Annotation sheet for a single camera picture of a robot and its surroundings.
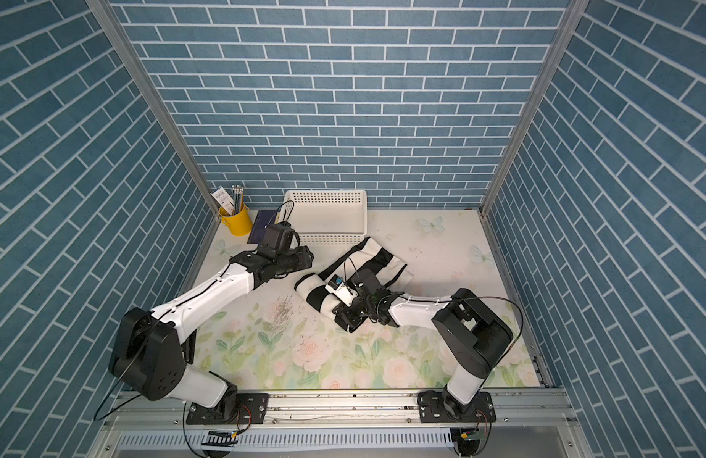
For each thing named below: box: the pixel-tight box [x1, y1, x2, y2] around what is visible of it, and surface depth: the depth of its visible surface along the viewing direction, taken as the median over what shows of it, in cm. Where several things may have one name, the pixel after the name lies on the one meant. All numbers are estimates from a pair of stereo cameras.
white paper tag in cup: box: [210, 186, 235, 216], surface depth 107 cm
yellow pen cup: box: [219, 203, 253, 237], surface depth 110 cm
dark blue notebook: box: [247, 209, 280, 244], surface depth 118 cm
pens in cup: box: [231, 184, 245, 215], surface depth 107 cm
